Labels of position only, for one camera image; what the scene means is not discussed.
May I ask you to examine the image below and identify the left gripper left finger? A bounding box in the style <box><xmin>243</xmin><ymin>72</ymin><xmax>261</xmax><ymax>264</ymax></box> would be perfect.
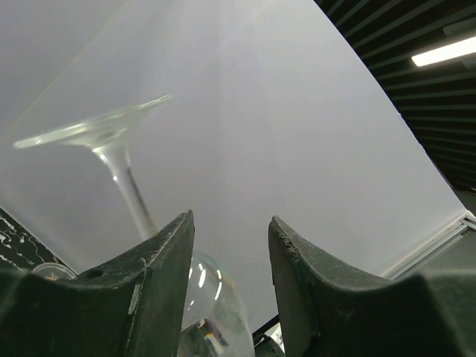
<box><xmin>1</xmin><ymin>211</ymin><xmax>195</xmax><ymax>356</ymax></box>

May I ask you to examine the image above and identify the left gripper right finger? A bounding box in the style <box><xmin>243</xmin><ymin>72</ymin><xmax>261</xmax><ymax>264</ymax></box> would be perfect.
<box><xmin>268</xmin><ymin>216</ymin><xmax>475</xmax><ymax>356</ymax></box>

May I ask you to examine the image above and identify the clear wine glass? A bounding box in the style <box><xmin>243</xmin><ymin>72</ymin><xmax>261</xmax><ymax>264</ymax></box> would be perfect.
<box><xmin>14</xmin><ymin>95</ymin><xmax>255</xmax><ymax>356</ymax></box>

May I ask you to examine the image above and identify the magenta plastic wine glass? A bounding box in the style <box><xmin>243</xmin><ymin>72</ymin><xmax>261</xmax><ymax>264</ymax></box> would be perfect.
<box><xmin>32</xmin><ymin>263</ymin><xmax>77</xmax><ymax>280</ymax></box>

